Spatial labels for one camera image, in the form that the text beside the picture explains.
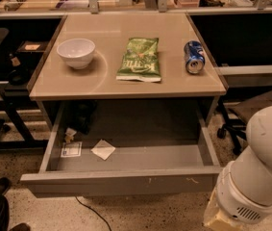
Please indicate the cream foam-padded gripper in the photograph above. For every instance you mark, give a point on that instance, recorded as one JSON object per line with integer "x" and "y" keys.
{"x": 237, "y": 196}

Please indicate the grey top drawer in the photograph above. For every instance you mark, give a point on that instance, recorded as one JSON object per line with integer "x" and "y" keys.
{"x": 161, "y": 146}

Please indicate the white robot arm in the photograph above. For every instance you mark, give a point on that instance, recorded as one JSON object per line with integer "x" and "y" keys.
{"x": 243, "y": 191}

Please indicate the black object inside drawer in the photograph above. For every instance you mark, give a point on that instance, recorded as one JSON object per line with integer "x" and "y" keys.
{"x": 81, "y": 112}

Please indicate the grey drawer cabinet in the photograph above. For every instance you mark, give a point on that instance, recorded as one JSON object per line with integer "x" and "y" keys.
{"x": 55, "y": 81}

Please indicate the white square paper packet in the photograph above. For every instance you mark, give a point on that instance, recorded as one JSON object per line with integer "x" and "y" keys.
{"x": 103, "y": 149}

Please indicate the white label card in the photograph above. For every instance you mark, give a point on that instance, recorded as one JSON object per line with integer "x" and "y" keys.
{"x": 71, "y": 149}

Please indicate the small crumpled paper scrap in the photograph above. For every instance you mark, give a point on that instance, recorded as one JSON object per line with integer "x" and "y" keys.
{"x": 69, "y": 134}

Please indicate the blue soda can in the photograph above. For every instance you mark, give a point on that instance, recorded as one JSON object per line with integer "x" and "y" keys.
{"x": 194, "y": 57}

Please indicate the green chip bag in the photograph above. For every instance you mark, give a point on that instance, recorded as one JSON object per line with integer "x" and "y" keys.
{"x": 140, "y": 61}

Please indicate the white ceramic bowl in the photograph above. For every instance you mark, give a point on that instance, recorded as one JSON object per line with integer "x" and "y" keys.
{"x": 77, "y": 52}

